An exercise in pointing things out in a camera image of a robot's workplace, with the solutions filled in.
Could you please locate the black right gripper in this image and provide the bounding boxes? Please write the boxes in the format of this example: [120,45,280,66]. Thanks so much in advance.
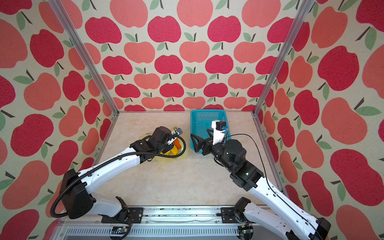
[193,129,233,174]

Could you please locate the yellow plastic bag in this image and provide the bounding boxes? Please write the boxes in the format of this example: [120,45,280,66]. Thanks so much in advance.
[154,138,189,164]

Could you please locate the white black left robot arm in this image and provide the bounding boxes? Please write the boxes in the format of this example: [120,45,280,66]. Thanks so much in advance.
[60,126,180,219]

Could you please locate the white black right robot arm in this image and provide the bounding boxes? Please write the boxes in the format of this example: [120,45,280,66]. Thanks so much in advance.
[191,130,331,240]

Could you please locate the orange yellow toy fruit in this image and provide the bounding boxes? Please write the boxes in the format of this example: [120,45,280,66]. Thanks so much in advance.
[173,138,183,149]

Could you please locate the turquoise plastic basket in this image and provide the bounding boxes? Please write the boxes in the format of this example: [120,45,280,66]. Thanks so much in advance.
[190,110,231,143]

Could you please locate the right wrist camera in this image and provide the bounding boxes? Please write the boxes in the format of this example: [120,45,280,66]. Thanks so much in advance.
[211,120,229,145]

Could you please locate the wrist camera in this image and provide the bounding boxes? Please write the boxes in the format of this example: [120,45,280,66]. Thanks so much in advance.
[211,120,229,145]
[167,128,183,145]

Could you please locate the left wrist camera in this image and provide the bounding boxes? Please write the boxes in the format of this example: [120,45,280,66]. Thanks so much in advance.
[167,128,183,145]

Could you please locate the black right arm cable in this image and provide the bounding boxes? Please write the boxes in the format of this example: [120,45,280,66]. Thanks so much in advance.
[223,133,319,240]

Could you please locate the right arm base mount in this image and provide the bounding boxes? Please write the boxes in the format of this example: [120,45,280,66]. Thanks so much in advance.
[216,197,255,225]

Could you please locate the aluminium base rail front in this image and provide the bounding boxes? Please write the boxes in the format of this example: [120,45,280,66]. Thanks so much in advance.
[50,204,310,240]

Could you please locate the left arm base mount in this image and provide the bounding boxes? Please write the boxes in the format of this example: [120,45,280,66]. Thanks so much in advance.
[102,196,144,226]

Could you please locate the aluminium post right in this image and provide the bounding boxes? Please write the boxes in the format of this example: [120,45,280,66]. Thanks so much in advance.
[252,1,315,119]

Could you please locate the aluminium post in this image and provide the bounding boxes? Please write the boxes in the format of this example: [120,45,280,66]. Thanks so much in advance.
[252,1,315,119]
[48,0,119,116]

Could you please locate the aluminium post left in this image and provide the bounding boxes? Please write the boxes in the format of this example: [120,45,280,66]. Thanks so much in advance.
[48,0,119,116]

